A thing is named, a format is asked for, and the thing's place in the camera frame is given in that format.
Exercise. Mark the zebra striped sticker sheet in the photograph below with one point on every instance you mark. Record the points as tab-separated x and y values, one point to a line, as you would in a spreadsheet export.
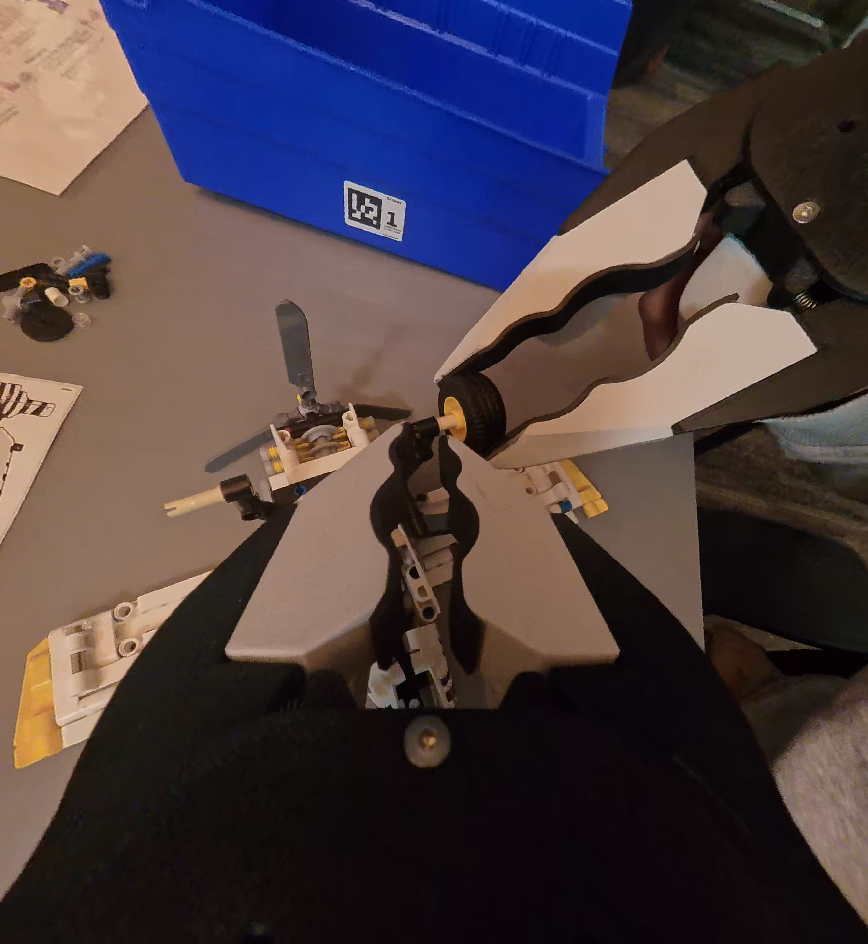
6	457

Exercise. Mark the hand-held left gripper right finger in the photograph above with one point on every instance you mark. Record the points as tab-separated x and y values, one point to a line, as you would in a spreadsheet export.
537	590

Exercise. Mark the printed white paper sheet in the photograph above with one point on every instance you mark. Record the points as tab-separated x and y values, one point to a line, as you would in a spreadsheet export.
36	88

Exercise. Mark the black chair seat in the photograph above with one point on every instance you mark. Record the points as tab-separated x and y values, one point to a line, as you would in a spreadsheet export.
788	575

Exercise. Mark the person's right forearm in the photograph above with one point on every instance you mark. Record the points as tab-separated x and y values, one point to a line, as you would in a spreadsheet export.
847	428

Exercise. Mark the blue plastic bin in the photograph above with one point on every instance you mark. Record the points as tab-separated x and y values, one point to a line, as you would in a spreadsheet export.
294	110

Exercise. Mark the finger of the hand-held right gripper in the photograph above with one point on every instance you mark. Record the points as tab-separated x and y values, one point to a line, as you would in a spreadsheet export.
699	376
589	251

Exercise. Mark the pile of dark lego parts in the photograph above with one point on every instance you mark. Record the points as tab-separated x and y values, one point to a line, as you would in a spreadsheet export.
43	328

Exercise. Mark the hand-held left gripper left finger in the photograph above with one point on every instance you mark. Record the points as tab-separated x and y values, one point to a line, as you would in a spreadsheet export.
309	590

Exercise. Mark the lego airplane model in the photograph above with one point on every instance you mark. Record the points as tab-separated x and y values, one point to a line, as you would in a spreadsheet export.
290	472

